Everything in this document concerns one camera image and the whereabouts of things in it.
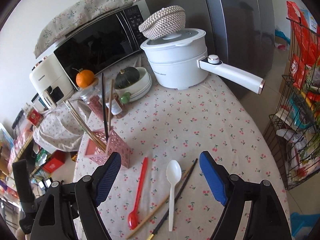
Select glass spice jar white label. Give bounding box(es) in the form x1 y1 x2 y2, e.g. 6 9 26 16
107 91 128 119

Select wall poster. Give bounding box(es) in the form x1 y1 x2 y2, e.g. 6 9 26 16
300 9 318 30

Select brown wooden chopstick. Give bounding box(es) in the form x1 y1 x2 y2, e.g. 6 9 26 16
107 79 115 130

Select white dish with green handle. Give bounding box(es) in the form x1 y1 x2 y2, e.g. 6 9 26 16
114 67 153 103

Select cherry print tablecloth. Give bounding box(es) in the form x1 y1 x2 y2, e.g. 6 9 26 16
72 52 292 240

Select glass jar of goji berries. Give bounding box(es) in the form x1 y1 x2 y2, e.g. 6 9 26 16
80 86 105 120

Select red label tin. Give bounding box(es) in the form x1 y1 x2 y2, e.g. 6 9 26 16
25 106 43 127

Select blue plastic bin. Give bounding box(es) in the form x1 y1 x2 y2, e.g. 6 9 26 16
290 212 320 239

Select floral microwave cover cloth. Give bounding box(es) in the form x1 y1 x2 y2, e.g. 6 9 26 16
34 0 155 59

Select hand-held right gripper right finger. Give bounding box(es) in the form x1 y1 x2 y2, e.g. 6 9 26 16
199 151 293 240

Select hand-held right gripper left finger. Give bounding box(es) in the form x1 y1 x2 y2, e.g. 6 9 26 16
28 152 122 240

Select small floral draped cloth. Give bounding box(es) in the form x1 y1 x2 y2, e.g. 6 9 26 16
32 97 100 153

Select black wire storage rack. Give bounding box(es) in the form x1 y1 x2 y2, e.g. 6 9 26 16
262 17 320 190

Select orange fruit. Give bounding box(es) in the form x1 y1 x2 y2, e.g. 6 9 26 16
76 68 95 88

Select small white blue box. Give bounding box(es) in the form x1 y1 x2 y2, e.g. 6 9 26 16
31 94 48 112

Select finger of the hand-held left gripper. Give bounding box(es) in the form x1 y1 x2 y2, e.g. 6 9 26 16
12 160 32 205

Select grey refrigerator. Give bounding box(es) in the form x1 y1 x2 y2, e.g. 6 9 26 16
136 0 275 100

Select red plastic spoon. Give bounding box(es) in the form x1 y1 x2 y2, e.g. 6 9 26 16
127 157 148 230

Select bunch of green vegetables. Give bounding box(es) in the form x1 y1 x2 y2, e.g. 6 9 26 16
301 66 320 93

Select woven rope basket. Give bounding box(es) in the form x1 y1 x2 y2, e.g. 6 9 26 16
138 5 187 40

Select white plastic spoon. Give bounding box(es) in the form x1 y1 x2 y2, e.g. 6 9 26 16
166 160 182 232

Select dark green squash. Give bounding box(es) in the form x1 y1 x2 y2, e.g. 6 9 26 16
115 67 140 89

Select white air fryer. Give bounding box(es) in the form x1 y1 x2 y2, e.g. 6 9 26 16
29 54 75 109

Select red plastic bag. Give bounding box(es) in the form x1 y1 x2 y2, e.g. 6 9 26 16
286 1 320 88

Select pink perforated utensil holder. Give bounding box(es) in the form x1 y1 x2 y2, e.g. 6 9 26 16
84 127 133 169

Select black door microwave oven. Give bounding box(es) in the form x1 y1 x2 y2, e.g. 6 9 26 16
54 4 148 90

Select white electric cooking pot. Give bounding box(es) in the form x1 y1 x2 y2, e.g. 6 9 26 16
140 28 265 95

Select red cardboard box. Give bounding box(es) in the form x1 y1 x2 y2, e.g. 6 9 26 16
42 156 66 173

